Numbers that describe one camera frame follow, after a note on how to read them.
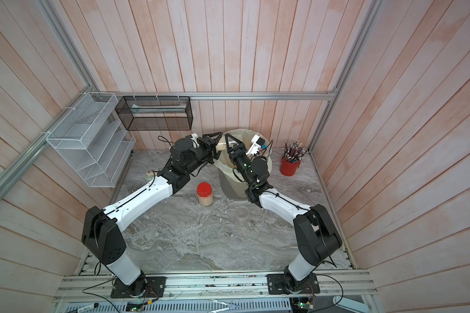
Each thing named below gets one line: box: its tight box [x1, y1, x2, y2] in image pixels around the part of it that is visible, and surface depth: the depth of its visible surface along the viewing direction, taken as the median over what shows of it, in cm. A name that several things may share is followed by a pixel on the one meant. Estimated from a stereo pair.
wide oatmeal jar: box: [235, 206, 249, 221], surface depth 83 cm
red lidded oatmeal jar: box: [196, 181, 213, 207], surface depth 90 cm
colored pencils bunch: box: [282, 140, 308, 164], surface depth 100 cm
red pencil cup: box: [279, 156, 301, 177], surface depth 103 cm
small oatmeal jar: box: [215, 142, 227, 151], surface depth 72 cm
